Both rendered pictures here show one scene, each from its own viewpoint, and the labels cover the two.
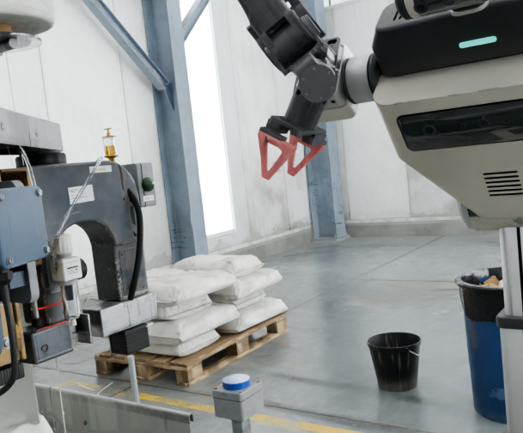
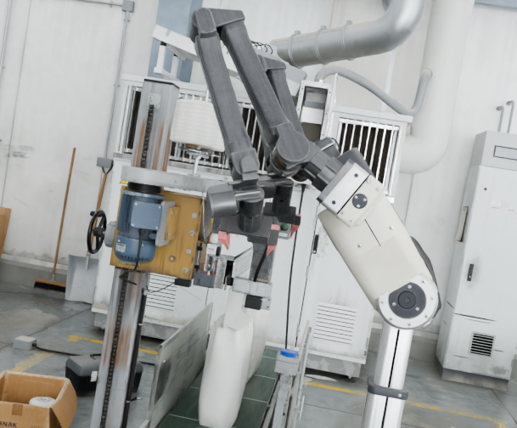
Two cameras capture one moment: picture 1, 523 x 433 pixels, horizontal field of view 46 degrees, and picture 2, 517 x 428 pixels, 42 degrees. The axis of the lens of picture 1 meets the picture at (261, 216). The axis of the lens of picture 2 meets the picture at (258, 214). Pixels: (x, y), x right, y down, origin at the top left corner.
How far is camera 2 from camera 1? 1.96 m
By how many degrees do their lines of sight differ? 61
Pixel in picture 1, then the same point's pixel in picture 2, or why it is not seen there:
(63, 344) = (208, 283)
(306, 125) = (273, 210)
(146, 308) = (262, 290)
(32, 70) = not seen: outside the picture
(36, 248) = (150, 225)
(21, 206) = (147, 209)
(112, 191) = not seen: hidden behind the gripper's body
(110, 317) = (238, 284)
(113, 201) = not seen: hidden behind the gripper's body
